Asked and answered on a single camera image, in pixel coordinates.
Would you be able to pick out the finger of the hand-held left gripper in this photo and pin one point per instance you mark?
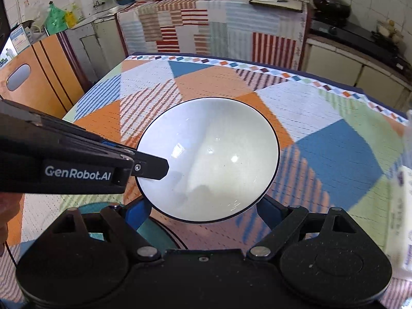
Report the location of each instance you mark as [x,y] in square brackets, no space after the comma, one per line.
[151,168]

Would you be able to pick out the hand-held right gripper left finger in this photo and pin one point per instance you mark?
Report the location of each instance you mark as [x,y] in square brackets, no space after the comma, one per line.
[136,214]

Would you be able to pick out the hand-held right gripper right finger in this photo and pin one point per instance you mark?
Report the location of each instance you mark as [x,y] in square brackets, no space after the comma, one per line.
[268,214]

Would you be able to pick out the blue plate with egg print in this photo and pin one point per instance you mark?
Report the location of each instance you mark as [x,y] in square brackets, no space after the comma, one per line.
[157,235]

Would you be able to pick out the white bowl with dark rim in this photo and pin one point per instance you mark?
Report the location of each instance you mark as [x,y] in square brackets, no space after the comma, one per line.
[209,154]

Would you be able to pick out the wooden chair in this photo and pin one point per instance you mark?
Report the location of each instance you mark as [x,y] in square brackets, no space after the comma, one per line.
[41,80]

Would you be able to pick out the white tissue pack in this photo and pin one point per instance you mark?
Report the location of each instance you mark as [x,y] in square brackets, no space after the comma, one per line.
[402,219]

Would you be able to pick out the striped patchwork counter cloth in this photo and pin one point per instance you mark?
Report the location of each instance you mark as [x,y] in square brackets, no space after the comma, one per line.
[209,29]

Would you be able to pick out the yellow detergent bottle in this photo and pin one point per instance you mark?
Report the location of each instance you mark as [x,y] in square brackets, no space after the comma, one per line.
[74,16]

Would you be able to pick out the tiled sink counter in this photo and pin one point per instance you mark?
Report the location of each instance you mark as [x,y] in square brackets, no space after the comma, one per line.
[103,17]

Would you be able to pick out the cream lower cabinet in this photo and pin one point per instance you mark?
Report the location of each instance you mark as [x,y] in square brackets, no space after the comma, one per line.
[341,67]

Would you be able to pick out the metal faucet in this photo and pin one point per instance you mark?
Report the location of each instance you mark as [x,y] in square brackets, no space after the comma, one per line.
[98,4]

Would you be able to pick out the black gas stove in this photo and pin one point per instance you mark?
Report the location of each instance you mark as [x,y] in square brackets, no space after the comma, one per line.
[354,35]

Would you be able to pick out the kitchen knife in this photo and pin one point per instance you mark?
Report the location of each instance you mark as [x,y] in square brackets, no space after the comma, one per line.
[270,0]

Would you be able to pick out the dark cutting board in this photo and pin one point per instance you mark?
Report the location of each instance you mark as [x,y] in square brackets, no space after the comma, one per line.
[289,6]

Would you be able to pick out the black wok with lid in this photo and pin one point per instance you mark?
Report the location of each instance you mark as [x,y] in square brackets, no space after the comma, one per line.
[331,6]

